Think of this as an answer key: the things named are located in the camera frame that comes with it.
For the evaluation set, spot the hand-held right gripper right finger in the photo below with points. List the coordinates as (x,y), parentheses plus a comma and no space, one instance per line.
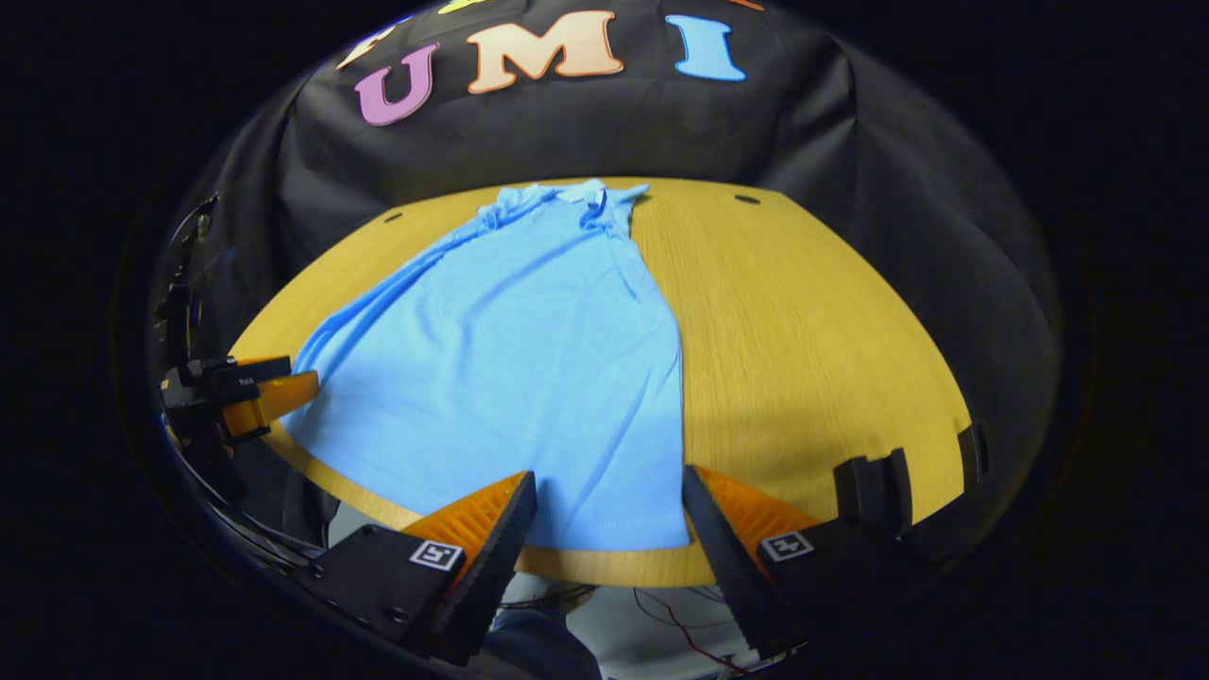
(727,567)

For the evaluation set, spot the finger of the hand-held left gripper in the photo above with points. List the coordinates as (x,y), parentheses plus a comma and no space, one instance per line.
(283,397)
(260,368)

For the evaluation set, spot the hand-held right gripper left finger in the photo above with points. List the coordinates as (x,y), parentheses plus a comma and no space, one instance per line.
(491,567)

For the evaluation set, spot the light blue T-shirt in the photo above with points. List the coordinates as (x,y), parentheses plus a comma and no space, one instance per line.
(529,378)

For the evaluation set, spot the person's leg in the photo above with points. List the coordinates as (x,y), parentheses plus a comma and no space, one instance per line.
(543,647)

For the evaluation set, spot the black backdrop cloth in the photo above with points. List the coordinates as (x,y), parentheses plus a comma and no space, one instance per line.
(897,189)

